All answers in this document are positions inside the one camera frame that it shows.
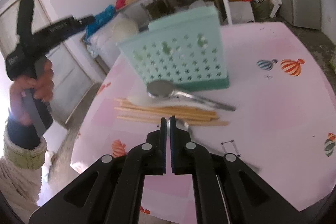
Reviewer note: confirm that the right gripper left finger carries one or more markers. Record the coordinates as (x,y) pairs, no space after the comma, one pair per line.
(110,190)

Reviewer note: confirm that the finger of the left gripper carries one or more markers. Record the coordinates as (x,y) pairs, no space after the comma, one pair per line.
(25,19)
(68,27)

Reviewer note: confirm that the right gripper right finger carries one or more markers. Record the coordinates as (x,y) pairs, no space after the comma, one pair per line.
(226,190)

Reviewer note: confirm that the steel spoon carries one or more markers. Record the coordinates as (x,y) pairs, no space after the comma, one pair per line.
(163,89)
(183,125)

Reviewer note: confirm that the steel spoon front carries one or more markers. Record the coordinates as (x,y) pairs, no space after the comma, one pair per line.
(183,125)

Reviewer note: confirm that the left forearm fleece sleeve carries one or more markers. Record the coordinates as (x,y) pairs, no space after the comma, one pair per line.
(21,167)

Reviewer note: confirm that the person's left hand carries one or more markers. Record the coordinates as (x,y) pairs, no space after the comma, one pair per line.
(43,90)

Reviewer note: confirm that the white door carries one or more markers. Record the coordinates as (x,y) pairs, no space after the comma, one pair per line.
(75,71)

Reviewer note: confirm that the blue plastic bag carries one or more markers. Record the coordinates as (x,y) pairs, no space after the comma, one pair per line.
(100,20)

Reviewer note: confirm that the large wrapped white bundle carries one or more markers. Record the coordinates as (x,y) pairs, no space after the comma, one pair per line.
(103,42)

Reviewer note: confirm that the red bag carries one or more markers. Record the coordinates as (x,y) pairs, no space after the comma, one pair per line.
(120,4)

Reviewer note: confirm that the pink balloon tablecloth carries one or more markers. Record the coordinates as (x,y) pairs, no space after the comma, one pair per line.
(283,126)

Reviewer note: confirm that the mint green utensil holder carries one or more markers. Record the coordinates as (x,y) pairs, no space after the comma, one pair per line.
(185,48)

